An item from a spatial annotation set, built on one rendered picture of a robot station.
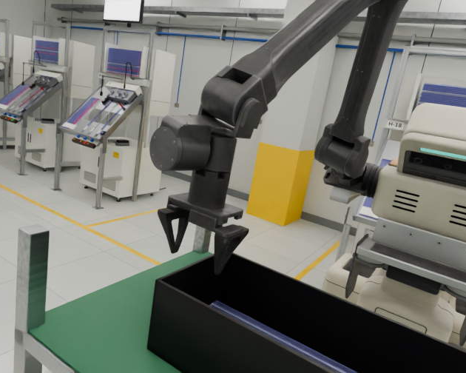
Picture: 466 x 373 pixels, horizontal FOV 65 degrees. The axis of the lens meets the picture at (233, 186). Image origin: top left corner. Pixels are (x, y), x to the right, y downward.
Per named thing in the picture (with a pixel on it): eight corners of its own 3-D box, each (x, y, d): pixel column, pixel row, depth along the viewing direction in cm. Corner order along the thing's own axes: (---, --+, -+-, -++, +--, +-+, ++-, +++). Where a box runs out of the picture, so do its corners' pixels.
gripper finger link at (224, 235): (217, 286, 51) (229, 224, 49) (178, 267, 55) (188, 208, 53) (241, 272, 57) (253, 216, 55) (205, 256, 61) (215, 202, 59)
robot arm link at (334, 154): (365, 160, 92) (346, 152, 95) (363, 135, 83) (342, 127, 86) (344, 187, 90) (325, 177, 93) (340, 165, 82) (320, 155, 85)
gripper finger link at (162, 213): (184, 269, 54) (194, 210, 52) (149, 252, 58) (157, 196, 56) (210, 258, 60) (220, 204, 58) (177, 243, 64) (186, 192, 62)
